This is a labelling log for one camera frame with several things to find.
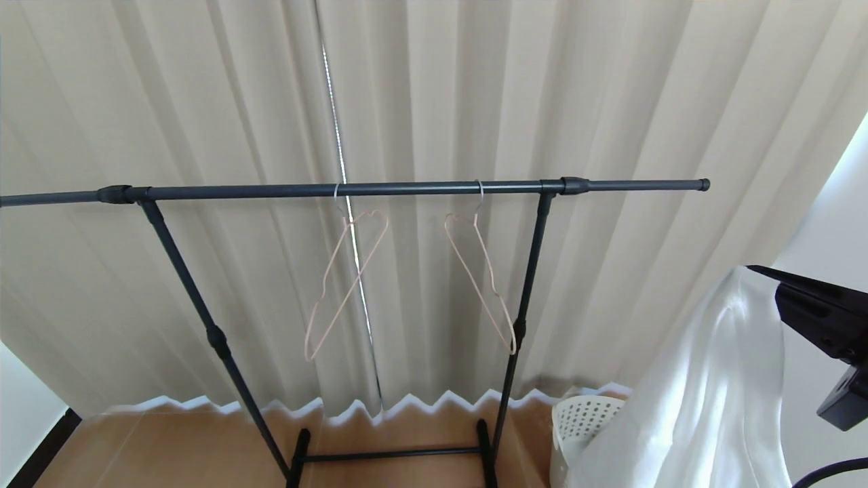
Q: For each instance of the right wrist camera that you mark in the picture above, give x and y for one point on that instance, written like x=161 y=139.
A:
x=847 y=400

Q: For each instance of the beige curtain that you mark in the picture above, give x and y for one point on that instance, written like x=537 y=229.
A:
x=610 y=102

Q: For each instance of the white printed t-shirt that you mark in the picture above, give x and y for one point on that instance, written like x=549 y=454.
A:
x=705 y=393

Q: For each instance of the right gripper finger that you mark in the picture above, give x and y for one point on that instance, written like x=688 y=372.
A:
x=827 y=312

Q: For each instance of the pink clothes hanger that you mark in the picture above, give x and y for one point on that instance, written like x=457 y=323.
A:
x=479 y=193
x=337 y=193

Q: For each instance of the white laundry basket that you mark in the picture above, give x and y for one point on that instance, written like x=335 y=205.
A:
x=576 y=420

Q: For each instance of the black clothes rack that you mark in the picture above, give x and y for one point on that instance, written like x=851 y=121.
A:
x=407 y=189

